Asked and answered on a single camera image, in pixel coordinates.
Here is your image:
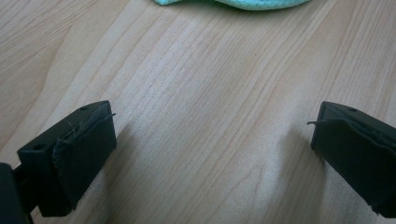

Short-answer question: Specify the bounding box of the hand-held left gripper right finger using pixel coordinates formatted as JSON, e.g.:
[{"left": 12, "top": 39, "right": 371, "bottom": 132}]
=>
[{"left": 306, "top": 101, "right": 396, "bottom": 218}]

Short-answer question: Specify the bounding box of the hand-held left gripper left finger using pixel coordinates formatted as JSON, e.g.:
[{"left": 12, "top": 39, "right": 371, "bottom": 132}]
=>
[{"left": 17, "top": 100, "right": 118, "bottom": 218}]

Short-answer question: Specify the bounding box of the light teal cloth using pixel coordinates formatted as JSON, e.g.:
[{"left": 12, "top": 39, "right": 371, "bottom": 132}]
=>
[{"left": 152, "top": 0, "right": 312, "bottom": 11}]

